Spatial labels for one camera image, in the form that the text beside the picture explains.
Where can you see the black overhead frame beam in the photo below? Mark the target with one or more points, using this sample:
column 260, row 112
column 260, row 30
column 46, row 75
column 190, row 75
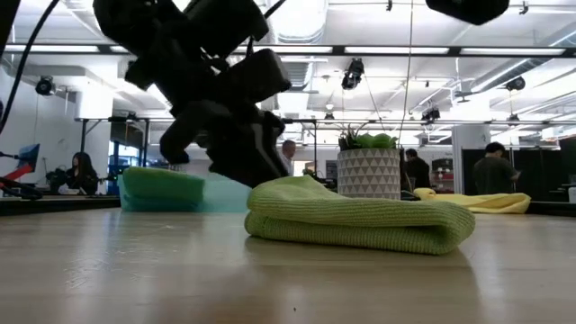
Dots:
column 405, row 50

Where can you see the yellow microfiber towel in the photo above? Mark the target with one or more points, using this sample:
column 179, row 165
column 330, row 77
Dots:
column 486, row 202

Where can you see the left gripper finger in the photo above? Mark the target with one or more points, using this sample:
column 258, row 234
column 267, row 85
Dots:
column 272, row 153
column 238, row 153

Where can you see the green translucent plastic bin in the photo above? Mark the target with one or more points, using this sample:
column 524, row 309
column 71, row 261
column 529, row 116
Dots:
column 225, row 198

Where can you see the white column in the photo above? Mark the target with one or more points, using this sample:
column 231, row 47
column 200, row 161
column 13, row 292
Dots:
column 463, row 157

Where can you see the background computer monitor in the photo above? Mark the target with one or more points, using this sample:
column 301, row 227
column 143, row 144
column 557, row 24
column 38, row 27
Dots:
column 29, row 155

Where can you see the black background robot arm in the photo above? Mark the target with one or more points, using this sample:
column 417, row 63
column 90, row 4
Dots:
column 320, row 179

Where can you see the lime microfiber towel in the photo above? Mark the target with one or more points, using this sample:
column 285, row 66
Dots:
column 360, row 220

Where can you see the succulent in patterned pot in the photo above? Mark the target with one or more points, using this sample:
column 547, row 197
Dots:
column 369, row 180

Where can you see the person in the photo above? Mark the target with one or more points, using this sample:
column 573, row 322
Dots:
column 83, row 175
column 418, row 171
column 288, row 155
column 495, row 173

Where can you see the black hanging camera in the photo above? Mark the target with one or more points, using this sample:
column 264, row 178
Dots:
column 353, row 74

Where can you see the silver ventilation duct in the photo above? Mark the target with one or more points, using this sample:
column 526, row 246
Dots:
column 301, row 27

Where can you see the black background frame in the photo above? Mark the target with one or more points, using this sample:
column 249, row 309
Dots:
column 315, row 144
column 83, row 148

